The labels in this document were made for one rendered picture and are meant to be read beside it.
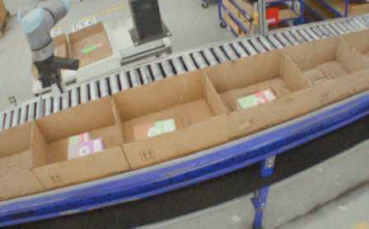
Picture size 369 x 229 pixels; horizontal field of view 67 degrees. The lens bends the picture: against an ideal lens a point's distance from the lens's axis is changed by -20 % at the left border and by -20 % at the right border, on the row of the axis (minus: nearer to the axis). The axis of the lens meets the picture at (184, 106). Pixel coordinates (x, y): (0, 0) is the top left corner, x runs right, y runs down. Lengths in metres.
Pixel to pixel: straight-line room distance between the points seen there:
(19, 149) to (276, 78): 1.31
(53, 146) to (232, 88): 0.87
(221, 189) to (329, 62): 0.88
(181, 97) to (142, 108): 0.17
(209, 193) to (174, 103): 0.43
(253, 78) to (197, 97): 0.28
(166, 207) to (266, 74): 0.76
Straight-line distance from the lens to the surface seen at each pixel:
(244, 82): 1.56
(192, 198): 1.51
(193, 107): 1.48
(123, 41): 2.31
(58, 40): 2.57
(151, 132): 1.33
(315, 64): 1.75
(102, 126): 1.51
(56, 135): 1.54
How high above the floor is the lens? 1.92
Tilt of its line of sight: 43 degrees down
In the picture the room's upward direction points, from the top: 10 degrees counter-clockwise
